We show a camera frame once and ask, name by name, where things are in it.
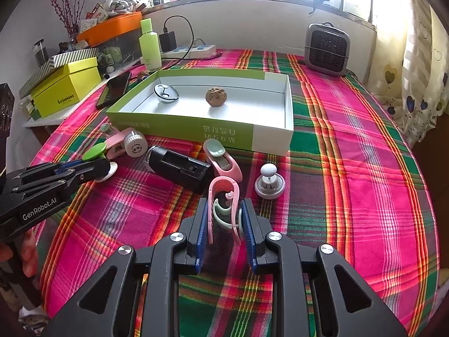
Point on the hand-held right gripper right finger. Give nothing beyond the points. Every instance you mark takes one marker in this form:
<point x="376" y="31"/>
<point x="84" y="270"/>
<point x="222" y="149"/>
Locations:
<point x="248" y="238"/>

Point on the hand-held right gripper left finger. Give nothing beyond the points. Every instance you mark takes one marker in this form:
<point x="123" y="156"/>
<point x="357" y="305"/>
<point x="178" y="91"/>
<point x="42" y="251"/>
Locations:
<point x="202" y="238"/>

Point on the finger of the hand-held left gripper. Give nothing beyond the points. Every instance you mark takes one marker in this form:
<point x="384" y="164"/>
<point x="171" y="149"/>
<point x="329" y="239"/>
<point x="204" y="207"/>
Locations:
<point x="70" y="165"/>
<point x="84" y="177"/>

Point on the green mushroom-shaped suction holder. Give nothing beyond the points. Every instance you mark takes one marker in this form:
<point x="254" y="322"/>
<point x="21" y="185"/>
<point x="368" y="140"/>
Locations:
<point x="94" y="152"/>

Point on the pink and grey clip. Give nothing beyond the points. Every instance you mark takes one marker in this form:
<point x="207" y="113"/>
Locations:
<point x="228" y="200"/>

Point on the white ball-top knob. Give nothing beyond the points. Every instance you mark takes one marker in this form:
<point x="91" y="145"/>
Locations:
<point x="269" y="182"/>

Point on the pink holder with white wheel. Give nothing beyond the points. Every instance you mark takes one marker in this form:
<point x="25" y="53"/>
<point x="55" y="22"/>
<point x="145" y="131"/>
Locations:
<point x="135" y="144"/>

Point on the black rectangular device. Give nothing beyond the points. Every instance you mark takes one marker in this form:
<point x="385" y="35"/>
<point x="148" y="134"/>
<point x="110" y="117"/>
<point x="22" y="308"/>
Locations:
<point x="175" y="166"/>

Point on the green and white cardboard box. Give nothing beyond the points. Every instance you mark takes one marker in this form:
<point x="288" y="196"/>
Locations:
<point x="224" y="112"/>

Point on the person's left hand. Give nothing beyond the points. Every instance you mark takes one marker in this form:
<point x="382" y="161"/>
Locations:
<point x="29" y="256"/>

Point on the yellow-green cardboard box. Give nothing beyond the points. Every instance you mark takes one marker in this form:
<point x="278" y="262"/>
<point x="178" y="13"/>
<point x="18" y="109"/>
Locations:
<point x="66" y="84"/>

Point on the pink clip with grey pad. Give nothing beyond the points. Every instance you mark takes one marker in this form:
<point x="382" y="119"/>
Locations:
<point x="221" y="158"/>

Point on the black speaker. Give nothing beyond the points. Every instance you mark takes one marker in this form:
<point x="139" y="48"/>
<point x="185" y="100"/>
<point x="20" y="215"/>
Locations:
<point x="5" y="108"/>

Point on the black smartphone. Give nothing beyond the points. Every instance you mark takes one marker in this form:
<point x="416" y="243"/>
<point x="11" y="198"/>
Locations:
<point x="114" y="89"/>

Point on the striped grey and white box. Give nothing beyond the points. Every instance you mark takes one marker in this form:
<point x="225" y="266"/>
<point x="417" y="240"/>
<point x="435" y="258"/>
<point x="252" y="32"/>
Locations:
<point x="59" y="59"/>

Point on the small toy figure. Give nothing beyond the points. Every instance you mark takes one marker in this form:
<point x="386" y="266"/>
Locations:
<point x="140" y="78"/>

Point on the dark glass jar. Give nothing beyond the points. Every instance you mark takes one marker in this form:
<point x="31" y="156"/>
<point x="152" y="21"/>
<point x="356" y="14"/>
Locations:
<point x="40" y="52"/>

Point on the round silver and black cap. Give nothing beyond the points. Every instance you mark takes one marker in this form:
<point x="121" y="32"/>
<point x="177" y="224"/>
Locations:
<point x="165" y="93"/>

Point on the glass tank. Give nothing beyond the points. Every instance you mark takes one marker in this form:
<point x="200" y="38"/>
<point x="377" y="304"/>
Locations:
<point x="117" y="51"/>

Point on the light green plastic bottle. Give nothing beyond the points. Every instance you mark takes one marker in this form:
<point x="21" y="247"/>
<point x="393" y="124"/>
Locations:
<point x="150" y="47"/>

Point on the brown walnut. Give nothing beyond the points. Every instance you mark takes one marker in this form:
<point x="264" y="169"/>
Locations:
<point x="216" y="96"/>

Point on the dried red flower branches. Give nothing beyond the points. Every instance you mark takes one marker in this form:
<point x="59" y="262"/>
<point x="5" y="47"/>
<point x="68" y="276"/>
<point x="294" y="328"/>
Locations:
<point x="63" y="10"/>

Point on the black charger plug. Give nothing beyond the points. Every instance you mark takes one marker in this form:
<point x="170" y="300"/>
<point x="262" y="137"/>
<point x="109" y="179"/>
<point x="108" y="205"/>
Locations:
<point x="167" y="41"/>

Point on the white and blue power strip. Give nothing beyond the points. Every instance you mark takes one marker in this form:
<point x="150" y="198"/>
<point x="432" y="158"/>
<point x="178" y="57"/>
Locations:
<point x="196" y="50"/>

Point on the white crumpled gloves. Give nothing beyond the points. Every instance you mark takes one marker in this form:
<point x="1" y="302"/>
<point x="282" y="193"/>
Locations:
<point x="121" y="1"/>

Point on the grey portable heater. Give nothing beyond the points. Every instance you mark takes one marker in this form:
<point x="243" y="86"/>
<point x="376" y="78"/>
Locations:
<point x="328" y="49"/>

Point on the heart-patterned curtain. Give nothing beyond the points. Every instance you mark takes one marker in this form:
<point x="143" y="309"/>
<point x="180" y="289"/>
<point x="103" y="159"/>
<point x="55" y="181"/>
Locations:
<point x="421" y="77"/>

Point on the black window latch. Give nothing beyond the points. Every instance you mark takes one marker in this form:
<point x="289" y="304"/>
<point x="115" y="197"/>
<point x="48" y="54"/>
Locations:
<point x="321" y="4"/>

